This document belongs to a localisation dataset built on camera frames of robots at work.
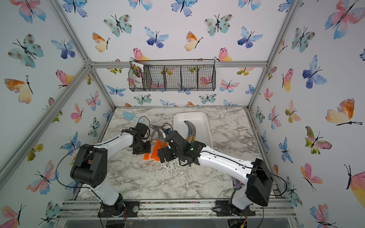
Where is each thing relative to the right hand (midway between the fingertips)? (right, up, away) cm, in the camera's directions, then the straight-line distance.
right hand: (165, 150), depth 74 cm
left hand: (-13, -3, +19) cm, 23 cm away
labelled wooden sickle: (+17, +6, +29) cm, 34 cm away
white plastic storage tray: (+21, +15, +36) cm, 44 cm away
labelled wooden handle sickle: (-5, 0, +24) cm, 24 cm away
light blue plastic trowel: (-36, +19, +41) cm, 58 cm away
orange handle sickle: (-10, -6, +19) cm, 22 cm away
